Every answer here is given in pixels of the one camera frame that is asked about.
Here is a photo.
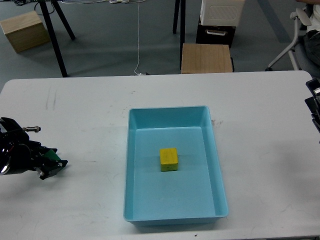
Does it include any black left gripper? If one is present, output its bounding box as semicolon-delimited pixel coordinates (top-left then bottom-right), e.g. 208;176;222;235
0;141;68;180

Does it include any green cube block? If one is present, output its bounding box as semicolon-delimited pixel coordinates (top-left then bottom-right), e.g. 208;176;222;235
43;149;61;162

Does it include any yellow cube block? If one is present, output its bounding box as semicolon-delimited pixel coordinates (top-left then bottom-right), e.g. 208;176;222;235
159;147;179;172

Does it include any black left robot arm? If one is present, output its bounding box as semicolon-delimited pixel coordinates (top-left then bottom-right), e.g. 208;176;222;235
0;117;68;180

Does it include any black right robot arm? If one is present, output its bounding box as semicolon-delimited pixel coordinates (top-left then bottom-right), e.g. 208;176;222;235
304;78;320;132

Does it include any wooden box far left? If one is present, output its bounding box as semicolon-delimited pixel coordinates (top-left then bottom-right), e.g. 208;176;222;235
0;10;51;53

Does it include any wooden box behind table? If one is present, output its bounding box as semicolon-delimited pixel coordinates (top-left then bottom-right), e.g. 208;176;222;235
181;43;233;74

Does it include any white appliance box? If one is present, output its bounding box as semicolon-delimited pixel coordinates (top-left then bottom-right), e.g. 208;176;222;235
200;0;246;27

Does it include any light blue plastic bin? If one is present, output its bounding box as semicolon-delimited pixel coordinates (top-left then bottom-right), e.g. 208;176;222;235
123;106;229;226

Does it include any black tripod legs left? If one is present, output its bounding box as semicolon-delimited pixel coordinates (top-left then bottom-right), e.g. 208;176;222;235
37;0;76;78

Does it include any black stand legs centre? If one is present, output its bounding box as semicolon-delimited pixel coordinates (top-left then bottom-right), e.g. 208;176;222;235
172;0;186;69

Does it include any white office chair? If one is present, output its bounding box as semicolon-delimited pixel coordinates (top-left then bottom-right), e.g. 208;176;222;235
265;8;312;71

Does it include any seated person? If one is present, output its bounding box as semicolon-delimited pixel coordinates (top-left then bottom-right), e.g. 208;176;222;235
297;0;320;67

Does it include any white hanging cable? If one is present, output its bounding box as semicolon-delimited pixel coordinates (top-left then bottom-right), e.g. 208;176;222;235
133;0;147;76

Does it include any black case with handle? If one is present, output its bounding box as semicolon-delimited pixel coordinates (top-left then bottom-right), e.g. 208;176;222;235
195;19;236;48

